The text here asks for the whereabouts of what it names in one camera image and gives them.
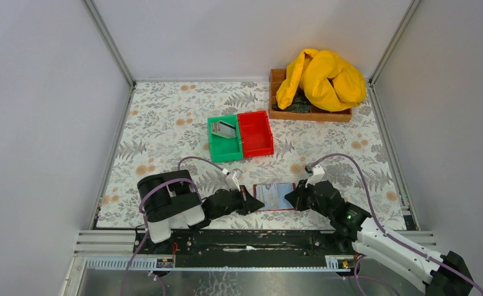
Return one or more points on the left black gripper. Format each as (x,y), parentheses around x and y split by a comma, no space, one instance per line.
(238,200)

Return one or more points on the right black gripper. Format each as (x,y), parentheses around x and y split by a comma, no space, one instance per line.
(305,195)

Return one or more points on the blue card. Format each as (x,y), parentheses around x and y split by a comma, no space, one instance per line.
(268,194)

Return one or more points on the red leather card holder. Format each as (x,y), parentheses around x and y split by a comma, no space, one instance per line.
(283,190)

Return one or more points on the green plastic bin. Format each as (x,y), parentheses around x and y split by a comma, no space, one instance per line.
(223,149)

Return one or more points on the red plastic bin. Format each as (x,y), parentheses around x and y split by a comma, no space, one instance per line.
(256,136)

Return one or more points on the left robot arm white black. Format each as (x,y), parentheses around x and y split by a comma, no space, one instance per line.
(166,195)

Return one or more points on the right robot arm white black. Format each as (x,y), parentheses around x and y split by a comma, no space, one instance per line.
(431,272)

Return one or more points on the silver cards in green bin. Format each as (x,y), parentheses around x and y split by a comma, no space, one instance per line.
(223,129)

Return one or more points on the dark green item in tray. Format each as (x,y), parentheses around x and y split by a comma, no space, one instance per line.
(300,104)

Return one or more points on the wooden tray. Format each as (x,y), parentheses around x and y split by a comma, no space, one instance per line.
(277,76)

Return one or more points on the yellow cloth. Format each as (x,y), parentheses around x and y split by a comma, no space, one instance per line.
(328,82)

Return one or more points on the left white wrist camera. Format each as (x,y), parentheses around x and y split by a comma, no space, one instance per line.
(232,178)

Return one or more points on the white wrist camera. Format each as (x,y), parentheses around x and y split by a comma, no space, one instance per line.
(315,174)
(232,178)

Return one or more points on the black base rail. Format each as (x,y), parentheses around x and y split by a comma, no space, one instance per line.
(291,249)

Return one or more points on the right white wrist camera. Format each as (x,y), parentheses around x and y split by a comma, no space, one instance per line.
(315,174)

